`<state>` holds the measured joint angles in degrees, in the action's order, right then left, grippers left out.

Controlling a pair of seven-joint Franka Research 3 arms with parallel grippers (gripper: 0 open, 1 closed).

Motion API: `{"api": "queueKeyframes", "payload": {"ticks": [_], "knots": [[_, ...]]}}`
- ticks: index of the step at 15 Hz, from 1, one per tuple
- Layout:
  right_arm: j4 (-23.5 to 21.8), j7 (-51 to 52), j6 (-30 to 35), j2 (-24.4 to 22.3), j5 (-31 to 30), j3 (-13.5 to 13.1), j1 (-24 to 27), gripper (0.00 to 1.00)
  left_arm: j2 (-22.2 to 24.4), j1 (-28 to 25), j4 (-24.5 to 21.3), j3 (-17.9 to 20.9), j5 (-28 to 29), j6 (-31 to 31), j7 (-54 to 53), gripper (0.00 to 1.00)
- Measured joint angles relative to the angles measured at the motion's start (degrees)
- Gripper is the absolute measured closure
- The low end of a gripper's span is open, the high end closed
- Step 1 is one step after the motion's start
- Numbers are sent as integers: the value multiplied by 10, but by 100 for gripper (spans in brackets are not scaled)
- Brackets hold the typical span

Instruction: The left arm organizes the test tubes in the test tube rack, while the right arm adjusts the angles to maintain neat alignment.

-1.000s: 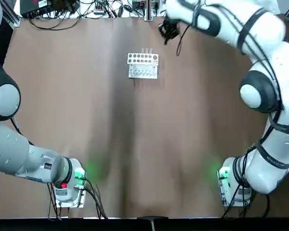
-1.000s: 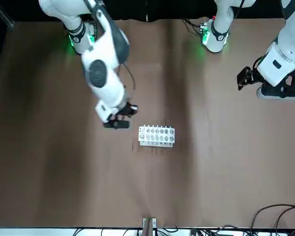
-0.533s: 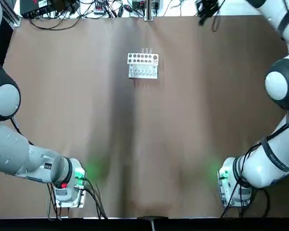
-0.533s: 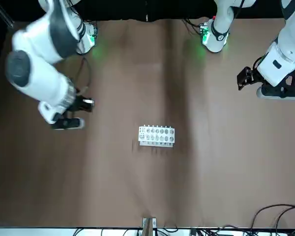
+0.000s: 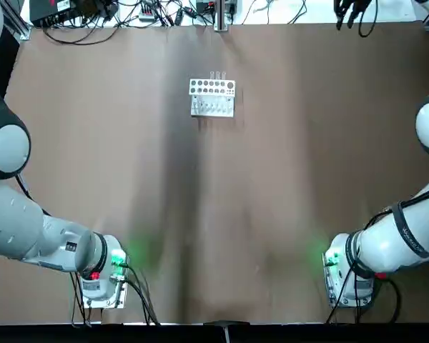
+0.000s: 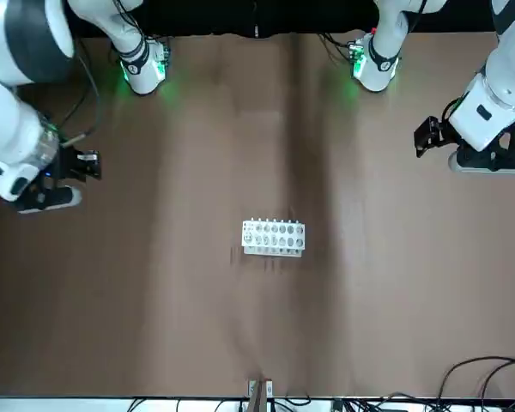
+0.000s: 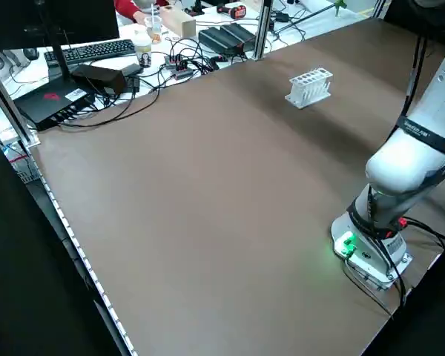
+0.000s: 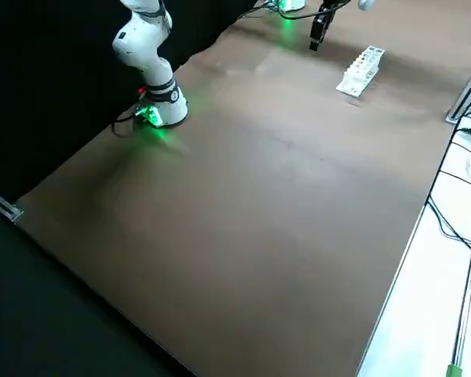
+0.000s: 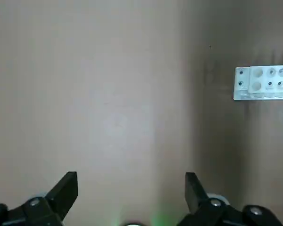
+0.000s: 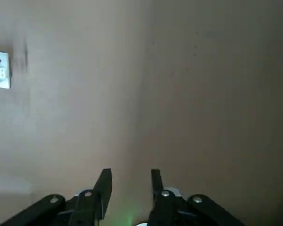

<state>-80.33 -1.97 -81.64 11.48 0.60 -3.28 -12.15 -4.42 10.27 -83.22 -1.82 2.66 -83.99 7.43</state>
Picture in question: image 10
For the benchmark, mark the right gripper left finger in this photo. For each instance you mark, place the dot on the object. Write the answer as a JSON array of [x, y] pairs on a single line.
[[85, 209]]

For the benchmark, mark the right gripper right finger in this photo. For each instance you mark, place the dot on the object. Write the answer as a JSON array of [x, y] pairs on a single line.
[[169, 212]]

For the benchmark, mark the white test tube rack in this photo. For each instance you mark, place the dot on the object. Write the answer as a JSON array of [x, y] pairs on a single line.
[[0, 70]]

